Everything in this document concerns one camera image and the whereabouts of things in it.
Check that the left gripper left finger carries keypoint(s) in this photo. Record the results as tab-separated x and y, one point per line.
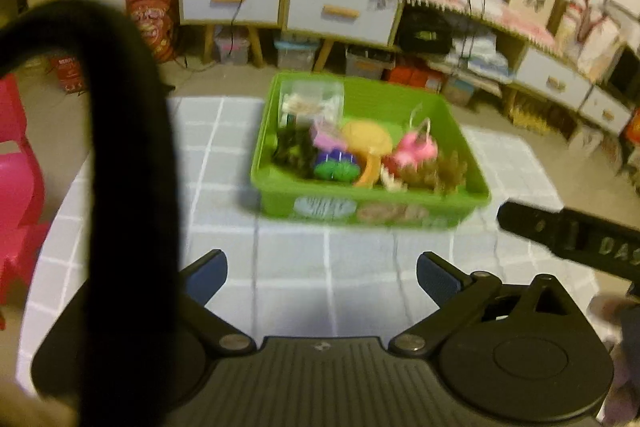
200	281

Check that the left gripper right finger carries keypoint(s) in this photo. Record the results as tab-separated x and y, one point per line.
461	299

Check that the translucent rubber hand toy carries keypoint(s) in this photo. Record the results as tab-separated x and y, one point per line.
441	175

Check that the pink toy card case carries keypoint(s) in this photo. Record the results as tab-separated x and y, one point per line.
326	137

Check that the purple toy grapes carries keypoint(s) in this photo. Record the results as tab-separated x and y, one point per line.
335	155

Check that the checkered grey tablecloth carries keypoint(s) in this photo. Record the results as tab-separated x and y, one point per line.
312	279

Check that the white seashell toy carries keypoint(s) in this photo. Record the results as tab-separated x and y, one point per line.
390	182

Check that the pink pig toy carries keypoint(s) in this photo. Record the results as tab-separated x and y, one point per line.
414	148

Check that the orange toy slice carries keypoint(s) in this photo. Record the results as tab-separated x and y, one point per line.
370	169

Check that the yellow plastic bowl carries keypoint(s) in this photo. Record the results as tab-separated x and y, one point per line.
367	137

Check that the pink plastic chair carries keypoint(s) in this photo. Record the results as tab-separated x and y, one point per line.
22	194

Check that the green plastic storage box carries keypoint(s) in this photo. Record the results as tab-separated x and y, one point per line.
284	159

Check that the clear cotton swab jar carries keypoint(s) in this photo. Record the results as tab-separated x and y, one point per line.
303	102

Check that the red cardboard box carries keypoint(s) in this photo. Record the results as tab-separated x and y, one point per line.
417	77

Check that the orange cartoon bin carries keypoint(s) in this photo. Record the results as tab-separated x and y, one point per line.
158	21

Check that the wooden low sideboard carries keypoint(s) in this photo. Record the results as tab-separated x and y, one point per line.
534	59

